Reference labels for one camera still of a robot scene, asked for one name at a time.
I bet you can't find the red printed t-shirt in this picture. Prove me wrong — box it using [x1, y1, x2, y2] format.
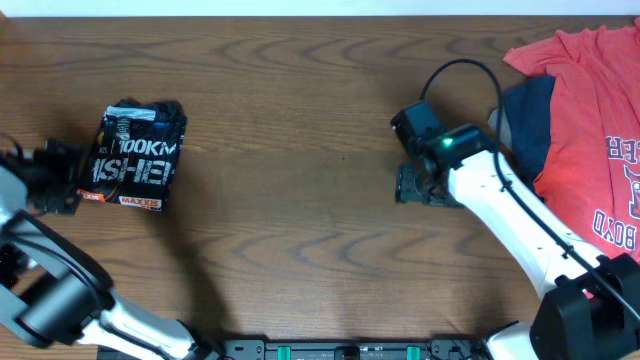
[504, 24, 639, 258]

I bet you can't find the grey garment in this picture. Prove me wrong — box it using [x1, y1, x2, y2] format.
[487, 109, 513, 151]

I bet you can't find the black orange-patterned jersey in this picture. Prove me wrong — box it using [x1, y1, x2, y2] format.
[77, 99, 188, 212]

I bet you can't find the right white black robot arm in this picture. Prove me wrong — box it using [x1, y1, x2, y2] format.
[392, 125, 639, 359]

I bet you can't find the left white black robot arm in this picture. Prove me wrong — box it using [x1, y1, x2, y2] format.
[1, 138, 225, 360]

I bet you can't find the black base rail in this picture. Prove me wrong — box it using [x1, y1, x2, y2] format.
[97, 334, 494, 360]

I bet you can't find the navy blue garment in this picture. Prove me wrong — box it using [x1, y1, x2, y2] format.
[503, 76, 556, 191]

